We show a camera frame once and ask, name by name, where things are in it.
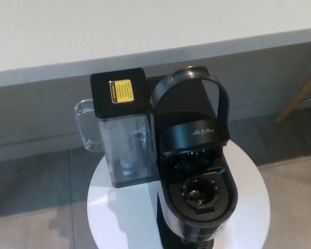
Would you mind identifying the black pod coffee maker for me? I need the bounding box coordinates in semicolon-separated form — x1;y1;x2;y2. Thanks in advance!
149;65;239;249

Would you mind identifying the clear water tank black lid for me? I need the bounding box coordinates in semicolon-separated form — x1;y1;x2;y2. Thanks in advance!
73;67;157;189

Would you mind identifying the round white side table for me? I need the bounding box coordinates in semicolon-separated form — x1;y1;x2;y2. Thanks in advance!
87;144;272;249

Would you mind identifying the slanted wooden leg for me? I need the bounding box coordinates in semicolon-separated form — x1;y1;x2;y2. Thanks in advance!
274;67;311;125

